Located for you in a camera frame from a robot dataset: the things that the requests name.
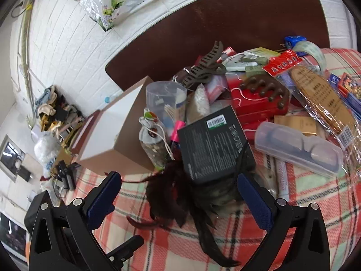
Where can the clear glasses case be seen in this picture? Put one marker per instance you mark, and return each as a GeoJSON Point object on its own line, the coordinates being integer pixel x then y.
{"type": "Point", "coordinates": [299, 146]}

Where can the clear plastic cup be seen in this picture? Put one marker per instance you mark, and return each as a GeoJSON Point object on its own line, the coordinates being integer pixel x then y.
{"type": "Point", "coordinates": [166, 96]}

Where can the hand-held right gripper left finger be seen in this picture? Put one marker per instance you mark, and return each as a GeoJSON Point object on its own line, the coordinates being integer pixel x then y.
{"type": "Point", "coordinates": [103, 200]}

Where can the playing card box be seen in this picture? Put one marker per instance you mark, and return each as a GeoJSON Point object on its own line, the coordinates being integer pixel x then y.
{"type": "Point", "coordinates": [349, 86]}

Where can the dark brown wooden headboard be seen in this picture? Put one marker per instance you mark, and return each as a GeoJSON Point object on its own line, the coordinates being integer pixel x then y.
{"type": "Point", "coordinates": [225, 19]}

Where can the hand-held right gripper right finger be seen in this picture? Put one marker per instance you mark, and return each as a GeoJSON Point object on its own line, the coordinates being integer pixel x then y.
{"type": "Point", "coordinates": [255, 203]}

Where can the pink packet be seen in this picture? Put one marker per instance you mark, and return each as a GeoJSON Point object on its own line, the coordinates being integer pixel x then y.
{"type": "Point", "coordinates": [217, 87]}

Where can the blue tape dispenser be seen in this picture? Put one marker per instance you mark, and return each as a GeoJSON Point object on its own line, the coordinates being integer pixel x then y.
{"type": "Point", "coordinates": [294, 40]}

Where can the brown hair claw clip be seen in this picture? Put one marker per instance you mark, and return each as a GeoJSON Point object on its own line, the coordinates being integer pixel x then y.
{"type": "Point", "coordinates": [203, 66]}

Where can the pink marker pen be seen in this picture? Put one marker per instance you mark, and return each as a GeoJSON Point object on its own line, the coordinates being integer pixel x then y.
{"type": "Point", "coordinates": [176, 134]}

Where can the dark feather ornament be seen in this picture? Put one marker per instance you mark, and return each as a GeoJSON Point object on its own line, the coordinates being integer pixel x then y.
{"type": "Point", "coordinates": [174, 200]}

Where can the white plastic bag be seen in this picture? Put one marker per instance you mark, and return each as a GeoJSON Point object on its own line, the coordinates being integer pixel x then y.
{"type": "Point", "coordinates": [45, 149]}

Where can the tan cardboard packet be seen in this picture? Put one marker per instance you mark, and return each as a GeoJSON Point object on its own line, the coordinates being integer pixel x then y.
{"type": "Point", "coordinates": [299, 124]}

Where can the brown wooden massage comb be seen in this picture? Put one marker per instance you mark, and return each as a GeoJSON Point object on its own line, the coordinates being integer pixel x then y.
{"type": "Point", "coordinates": [265, 89]}

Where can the red gift box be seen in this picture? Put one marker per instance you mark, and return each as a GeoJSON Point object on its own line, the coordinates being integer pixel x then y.
{"type": "Point", "coordinates": [253, 106]}

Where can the clear tape roll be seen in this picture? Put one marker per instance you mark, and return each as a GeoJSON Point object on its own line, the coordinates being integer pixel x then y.
{"type": "Point", "coordinates": [308, 51]}

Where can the packaged wooden shoehorn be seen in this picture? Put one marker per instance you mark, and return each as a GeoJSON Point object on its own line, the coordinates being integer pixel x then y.
{"type": "Point", "coordinates": [318, 96]}

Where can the bag of white granules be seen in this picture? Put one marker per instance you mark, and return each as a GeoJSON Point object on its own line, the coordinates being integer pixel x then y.
{"type": "Point", "coordinates": [200, 101]}

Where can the grey cloth sachet pouch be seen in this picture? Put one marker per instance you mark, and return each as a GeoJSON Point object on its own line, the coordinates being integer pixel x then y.
{"type": "Point", "coordinates": [152, 138]}

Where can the white tube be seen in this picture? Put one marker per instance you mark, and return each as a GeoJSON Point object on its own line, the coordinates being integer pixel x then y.
{"type": "Point", "coordinates": [282, 178]}

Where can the black product box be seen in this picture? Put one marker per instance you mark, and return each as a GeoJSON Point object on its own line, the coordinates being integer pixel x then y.
{"type": "Point", "coordinates": [214, 146]}

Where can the green and white packet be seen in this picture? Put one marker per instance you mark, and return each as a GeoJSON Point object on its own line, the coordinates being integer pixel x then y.
{"type": "Point", "coordinates": [259, 53]}

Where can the dark screen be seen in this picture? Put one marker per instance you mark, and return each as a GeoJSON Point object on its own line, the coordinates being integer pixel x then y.
{"type": "Point", "coordinates": [12, 233]}

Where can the white cardboard box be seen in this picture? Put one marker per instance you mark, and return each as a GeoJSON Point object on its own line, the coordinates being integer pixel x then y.
{"type": "Point", "coordinates": [112, 129]}

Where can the pile of clothes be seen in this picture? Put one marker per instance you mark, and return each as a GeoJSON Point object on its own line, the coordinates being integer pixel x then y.
{"type": "Point", "coordinates": [56, 110]}

